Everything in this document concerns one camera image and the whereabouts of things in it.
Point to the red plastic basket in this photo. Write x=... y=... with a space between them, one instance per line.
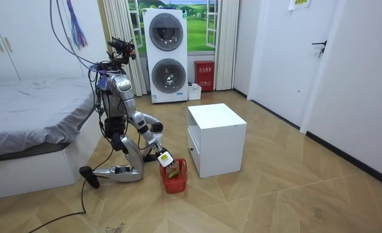
x=176 y=185

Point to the white washing machine tower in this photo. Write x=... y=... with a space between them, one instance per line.
x=165 y=55

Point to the grey bed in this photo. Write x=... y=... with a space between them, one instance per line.
x=26 y=110

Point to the robot body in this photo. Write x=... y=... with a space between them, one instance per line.
x=116 y=100

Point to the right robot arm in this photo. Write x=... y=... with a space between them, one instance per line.
x=140 y=121

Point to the white paper sign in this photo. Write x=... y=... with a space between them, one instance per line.
x=299 y=4

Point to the landscape window poster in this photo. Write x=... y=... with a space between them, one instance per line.
x=197 y=29

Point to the green soft toy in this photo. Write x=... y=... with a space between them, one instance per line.
x=173 y=174

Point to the cream pleated curtain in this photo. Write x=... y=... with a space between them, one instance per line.
x=226 y=45
x=119 y=22

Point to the small white bin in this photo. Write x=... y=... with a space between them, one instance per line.
x=194 y=93

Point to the red metal box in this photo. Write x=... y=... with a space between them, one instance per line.
x=204 y=76

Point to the robot legs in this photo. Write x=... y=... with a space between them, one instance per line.
x=134 y=158

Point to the white bedside cabinet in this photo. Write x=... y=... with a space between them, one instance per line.
x=221 y=145

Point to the white wardrobe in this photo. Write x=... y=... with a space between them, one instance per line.
x=39 y=39

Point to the white door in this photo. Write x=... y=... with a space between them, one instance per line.
x=288 y=64

